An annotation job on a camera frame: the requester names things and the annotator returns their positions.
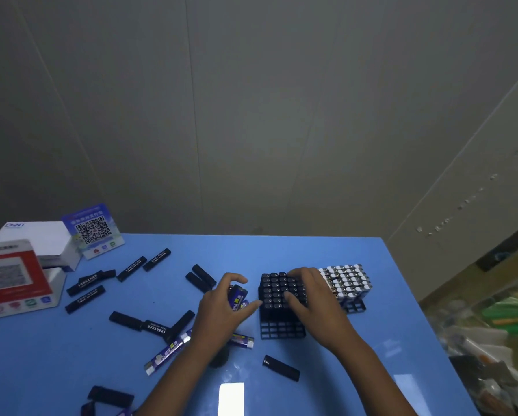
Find person's left hand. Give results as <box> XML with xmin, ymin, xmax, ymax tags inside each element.
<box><xmin>191</xmin><ymin>272</ymin><xmax>264</xmax><ymax>356</ymax></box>

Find person's right hand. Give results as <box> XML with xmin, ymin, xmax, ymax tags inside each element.
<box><xmin>283</xmin><ymin>267</ymin><xmax>363</xmax><ymax>356</ymax></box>

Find red code sign stand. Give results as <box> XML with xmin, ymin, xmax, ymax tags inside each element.
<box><xmin>0</xmin><ymin>239</ymin><xmax>67</xmax><ymax>319</ymax></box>

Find black grid tray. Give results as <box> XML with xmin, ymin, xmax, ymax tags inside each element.
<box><xmin>318</xmin><ymin>263</ymin><xmax>374</xmax><ymax>315</ymax></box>
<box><xmin>258</xmin><ymin>272</ymin><xmax>310</xmax><ymax>341</ymax></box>

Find white cardboard box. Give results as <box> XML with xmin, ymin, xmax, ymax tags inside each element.
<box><xmin>0</xmin><ymin>220</ymin><xmax>82</xmax><ymax>273</ymax></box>

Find dark round disc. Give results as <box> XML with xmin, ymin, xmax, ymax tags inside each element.
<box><xmin>209</xmin><ymin>348</ymin><xmax>233</xmax><ymax>370</ymax></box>

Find row of blue lighters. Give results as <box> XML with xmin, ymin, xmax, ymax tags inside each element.
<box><xmin>319</xmin><ymin>263</ymin><xmax>374</xmax><ymax>302</ymax></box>

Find row of black lighters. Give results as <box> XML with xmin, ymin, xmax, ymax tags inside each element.
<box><xmin>258</xmin><ymin>272</ymin><xmax>308</xmax><ymax>321</ymax></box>

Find person's left forearm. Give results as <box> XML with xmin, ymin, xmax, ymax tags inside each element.
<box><xmin>135</xmin><ymin>337</ymin><xmax>221</xmax><ymax>416</ymax></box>

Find pile of mixed lighters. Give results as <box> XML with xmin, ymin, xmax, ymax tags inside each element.
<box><xmin>65</xmin><ymin>248</ymin><xmax>255</xmax><ymax>416</ymax></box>

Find blue code sign stand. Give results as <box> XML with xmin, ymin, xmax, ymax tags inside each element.
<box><xmin>61</xmin><ymin>203</ymin><xmax>126</xmax><ymax>260</ymax></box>

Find crumpled clear plastic bags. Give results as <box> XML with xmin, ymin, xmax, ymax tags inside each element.
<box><xmin>428</xmin><ymin>289</ymin><xmax>518</xmax><ymax>416</ymax></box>

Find black slim lighter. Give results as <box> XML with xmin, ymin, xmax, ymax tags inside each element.
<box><xmin>262</xmin><ymin>355</ymin><xmax>301</xmax><ymax>382</ymax></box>

